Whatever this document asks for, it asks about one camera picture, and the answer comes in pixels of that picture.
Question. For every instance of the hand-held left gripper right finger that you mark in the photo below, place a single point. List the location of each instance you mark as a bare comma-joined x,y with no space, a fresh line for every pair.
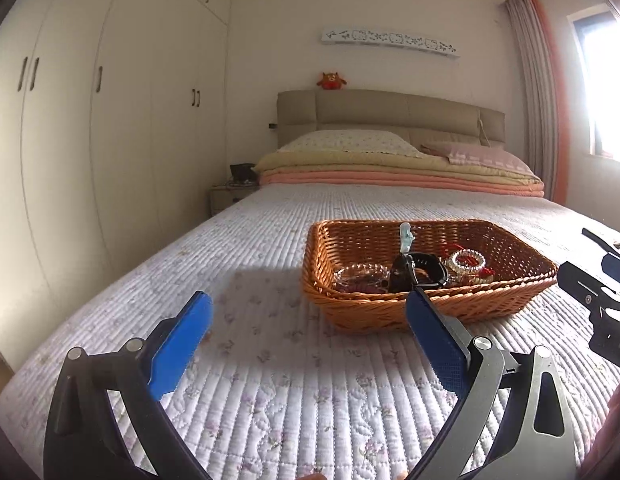
437,340

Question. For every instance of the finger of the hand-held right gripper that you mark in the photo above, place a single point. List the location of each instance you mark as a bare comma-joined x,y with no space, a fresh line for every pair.
617,266
602,242

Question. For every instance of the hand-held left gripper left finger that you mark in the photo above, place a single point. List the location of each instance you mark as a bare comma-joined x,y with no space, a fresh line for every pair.
182,345

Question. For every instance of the brown wicker basket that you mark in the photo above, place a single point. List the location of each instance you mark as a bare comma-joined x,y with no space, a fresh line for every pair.
380,315

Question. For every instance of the black wrist watch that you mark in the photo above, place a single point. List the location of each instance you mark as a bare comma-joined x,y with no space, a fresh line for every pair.
430,267

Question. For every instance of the light blue hair clip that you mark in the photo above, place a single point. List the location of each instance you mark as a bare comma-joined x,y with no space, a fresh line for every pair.
405,240

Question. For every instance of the person's right forearm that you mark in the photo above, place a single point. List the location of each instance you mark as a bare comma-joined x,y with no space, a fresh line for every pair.
617,430

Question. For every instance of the floral quilted bedspread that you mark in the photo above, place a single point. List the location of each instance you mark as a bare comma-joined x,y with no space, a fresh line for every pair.
270,240

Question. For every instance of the grey nightstand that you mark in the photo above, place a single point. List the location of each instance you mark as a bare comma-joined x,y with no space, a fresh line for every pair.
224,202

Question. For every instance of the pink checked pillow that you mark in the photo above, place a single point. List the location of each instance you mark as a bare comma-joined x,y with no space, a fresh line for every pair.
475,155

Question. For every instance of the bright window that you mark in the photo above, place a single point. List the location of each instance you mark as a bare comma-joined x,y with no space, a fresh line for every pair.
605,85

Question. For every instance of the striped orange curtain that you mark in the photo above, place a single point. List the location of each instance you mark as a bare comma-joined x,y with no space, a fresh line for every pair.
535,100

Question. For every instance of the folded salmon blanket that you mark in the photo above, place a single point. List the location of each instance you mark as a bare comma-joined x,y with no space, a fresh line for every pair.
390,180

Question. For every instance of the dark object on nightstand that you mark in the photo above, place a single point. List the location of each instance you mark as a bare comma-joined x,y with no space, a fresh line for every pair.
242,172

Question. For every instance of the folded yellow and pink blankets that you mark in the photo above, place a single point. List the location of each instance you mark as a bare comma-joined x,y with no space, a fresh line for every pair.
340,162

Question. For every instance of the white wardrobe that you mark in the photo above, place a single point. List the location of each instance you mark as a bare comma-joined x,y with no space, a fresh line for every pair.
129,135

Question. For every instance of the white floral pillow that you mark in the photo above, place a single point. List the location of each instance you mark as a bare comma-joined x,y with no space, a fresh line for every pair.
350,141

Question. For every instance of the beige padded headboard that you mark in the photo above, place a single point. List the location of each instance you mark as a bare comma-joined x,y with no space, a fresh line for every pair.
365,110

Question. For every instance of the red plush owl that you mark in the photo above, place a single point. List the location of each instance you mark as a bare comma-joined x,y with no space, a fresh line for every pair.
332,81

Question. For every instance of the white patterned wall decoration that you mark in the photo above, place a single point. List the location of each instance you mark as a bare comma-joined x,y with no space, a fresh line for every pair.
390,40

